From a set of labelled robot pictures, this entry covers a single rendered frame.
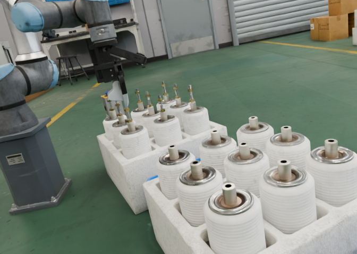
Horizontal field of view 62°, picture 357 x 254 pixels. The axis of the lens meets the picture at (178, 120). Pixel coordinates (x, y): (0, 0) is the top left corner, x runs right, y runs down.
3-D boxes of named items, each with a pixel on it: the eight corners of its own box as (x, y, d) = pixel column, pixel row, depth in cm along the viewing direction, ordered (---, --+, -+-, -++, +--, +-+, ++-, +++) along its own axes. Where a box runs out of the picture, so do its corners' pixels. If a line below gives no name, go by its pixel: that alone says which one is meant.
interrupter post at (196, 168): (195, 181, 59) (192, 166, 58) (189, 177, 61) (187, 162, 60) (205, 177, 59) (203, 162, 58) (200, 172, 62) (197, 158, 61)
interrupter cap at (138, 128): (121, 130, 101) (121, 128, 101) (143, 125, 101) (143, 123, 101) (120, 137, 94) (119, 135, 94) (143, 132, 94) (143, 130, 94)
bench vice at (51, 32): (50, 40, 511) (45, 25, 504) (59, 38, 511) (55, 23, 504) (40, 41, 472) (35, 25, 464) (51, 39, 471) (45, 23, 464)
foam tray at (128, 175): (135, 215, 95) (121, 165, 90) (107, 174, 129) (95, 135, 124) (233, 171, 110) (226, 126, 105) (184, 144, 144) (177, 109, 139)
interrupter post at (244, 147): (244, 161, 63) (242, 147, 62) (237, 158, 65) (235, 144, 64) (253, 157, 64) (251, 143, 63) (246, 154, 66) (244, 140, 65)
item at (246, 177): (251, 247, 63) (240, 172, 58) (226, 224, 72) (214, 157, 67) (285, 228, 67) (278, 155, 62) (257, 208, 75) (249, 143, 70)
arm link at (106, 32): (112, 24, 92) (114, 23, 84) (116, 39, 93) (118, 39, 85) (88, 29, 90) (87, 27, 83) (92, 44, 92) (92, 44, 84)
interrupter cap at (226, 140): (211, 152, 70) (211, 150, 70) (196, 144, 77) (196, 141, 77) (238, 142, 73) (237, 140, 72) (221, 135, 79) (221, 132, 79)
